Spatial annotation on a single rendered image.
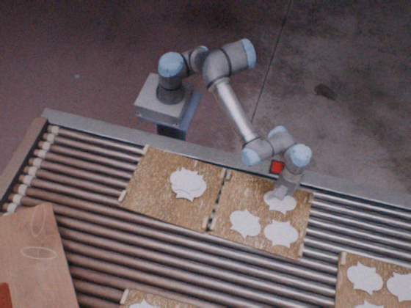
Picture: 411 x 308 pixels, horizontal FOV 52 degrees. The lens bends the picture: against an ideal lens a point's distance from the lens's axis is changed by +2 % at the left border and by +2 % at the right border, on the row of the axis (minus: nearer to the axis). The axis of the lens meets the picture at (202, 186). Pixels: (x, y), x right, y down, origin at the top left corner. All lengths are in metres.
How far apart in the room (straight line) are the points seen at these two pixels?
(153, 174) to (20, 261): 0.67
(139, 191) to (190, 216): 0.26
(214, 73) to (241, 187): 0.57
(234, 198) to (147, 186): 0.41
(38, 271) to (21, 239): 0.16
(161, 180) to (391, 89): 2.53
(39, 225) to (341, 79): 2.85
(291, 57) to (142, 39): 1.32
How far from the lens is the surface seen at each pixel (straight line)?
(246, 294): 1.78
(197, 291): 1.77
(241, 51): 1.74
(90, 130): 2.18
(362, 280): 1.90
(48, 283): 1.72
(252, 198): 1.93
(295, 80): 3.76
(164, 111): 2.16
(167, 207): 1.88
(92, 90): 3.60
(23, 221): 1.85
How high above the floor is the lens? 2.62
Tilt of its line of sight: 60 degrees down
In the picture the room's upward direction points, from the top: 6 degrees clockwise
